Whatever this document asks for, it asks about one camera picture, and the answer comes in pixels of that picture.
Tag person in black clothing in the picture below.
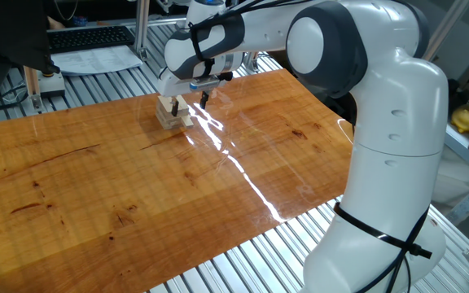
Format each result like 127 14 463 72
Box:
0 0 62 103

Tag glossy wood-grain mat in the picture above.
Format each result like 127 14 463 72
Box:
0 68 356 293

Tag aluminium profile post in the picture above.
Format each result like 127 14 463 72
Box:
423 0 469 63
133 0 151 62

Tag wooden slat with metal bracket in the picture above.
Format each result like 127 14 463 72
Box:
23 65 42 113

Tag white printed paper sheets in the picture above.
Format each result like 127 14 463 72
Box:
50 44 144 77

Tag yellow toy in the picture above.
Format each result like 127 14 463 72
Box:
450 103 469 134

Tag silver corner bracket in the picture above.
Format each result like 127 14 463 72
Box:
243 51 261 75

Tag white plastic bag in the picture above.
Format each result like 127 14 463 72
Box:
432 146 469 208

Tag silver metal clamp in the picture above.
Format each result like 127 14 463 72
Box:
156 0 178 15

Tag black bag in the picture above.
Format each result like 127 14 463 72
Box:
447 79 462 117

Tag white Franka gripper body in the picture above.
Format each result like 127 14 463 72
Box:
156 69 204 99

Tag grey box with black knob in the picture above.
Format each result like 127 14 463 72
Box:
37 68 67 98

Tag black computer keyboard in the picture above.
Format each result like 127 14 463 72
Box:
46 24 137 55

